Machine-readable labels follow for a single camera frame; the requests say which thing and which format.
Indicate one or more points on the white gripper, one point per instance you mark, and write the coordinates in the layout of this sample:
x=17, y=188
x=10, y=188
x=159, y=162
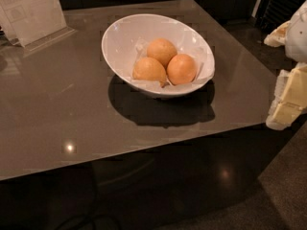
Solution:
x=296, y=37

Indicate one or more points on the white paper liner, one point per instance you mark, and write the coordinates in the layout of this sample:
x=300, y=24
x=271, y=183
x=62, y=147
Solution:
x=198, y=50

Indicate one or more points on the dark slatted cabinet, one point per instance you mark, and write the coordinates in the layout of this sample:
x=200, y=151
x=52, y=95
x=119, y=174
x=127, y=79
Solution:
x=272, y=13

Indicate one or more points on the clear acrylic sign holder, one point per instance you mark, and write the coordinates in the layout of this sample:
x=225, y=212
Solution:
x=33, y=23

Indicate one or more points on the orange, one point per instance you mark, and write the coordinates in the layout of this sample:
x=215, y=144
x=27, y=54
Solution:
x=162, y=50
x=149, y=69
x=181, y=69

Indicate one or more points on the white oval bowl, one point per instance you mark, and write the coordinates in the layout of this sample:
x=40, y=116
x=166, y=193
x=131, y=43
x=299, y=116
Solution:
x=121, y=38

